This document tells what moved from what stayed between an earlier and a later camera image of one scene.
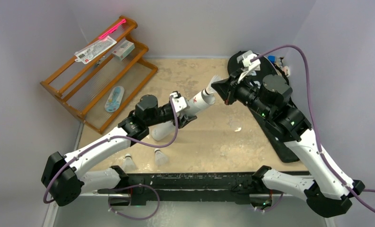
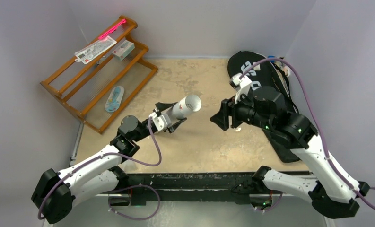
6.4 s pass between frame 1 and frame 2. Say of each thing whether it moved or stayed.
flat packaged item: stayed
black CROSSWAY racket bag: stayed
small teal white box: stayed
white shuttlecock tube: moved
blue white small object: stayed
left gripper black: moved
